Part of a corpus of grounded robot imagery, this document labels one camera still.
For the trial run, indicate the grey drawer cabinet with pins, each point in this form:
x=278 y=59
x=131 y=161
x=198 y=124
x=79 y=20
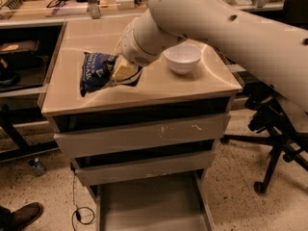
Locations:
x=159 y=95

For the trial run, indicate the white bowl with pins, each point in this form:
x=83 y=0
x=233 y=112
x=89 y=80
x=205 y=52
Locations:
x=182 y=58

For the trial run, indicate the grey drawer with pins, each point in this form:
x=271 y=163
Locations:
x=142 y=135
x=145 y=168

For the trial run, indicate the blue chip bag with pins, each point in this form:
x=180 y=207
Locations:
x=97 y=70

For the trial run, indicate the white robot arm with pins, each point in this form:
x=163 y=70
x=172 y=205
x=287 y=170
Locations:
x=274 y=52

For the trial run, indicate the middle grey drawer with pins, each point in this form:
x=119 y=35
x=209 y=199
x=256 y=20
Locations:
x=145 y=168

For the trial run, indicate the bottom open drawer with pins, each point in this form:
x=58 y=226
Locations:
x=165 y=203

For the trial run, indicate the black office chair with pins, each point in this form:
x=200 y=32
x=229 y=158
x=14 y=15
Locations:
x=271 y=117

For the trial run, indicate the top grey drawer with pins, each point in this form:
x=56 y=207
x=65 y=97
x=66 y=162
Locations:
x=142 y=135

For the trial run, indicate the plastic water bottle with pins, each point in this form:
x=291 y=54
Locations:
x=37 y=166

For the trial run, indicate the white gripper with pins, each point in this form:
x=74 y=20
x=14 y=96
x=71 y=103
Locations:
x=134 y=49

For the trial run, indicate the brown shoe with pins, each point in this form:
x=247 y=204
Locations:
x=17 y=220

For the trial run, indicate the black table leg stand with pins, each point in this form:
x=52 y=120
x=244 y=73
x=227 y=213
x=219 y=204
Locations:
x=8 y=118

